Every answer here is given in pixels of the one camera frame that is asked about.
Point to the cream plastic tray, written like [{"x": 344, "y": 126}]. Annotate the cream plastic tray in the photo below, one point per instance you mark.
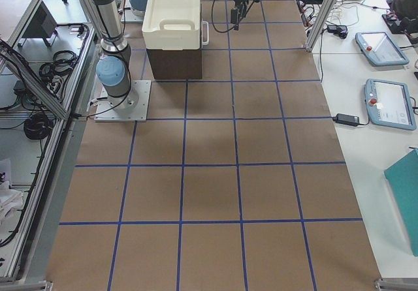
[{"x": 172, "y": 25}]

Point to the wooden drawer with white handle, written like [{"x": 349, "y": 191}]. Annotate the wooden drawer with white handle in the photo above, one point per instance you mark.
[{"x": 205, "y": 33}]

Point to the lower teach pendant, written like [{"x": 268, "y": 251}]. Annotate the lower teach pendant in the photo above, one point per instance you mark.
[{"x": 388, "y": 104}]

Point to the aluminium frame post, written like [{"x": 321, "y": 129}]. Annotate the aluminium frame post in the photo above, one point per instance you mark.
[{"x": 319, "y": 23}]

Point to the black power adapter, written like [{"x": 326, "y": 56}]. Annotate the black power adapter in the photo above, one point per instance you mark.
[{"x": 344, "y": 119}]

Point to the teach pendant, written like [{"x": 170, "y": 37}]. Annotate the teach pendant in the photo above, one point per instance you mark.
[
  {"x": 388, "y": 104},
  {"x": 380, "y": 49}
]

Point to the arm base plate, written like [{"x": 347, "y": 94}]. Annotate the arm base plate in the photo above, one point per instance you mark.
[{"x": 133, "y": 108}]

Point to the upper teach pendant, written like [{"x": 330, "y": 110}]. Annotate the upper teach pendant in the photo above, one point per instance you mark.
[{"x": 380, "y": 49}]

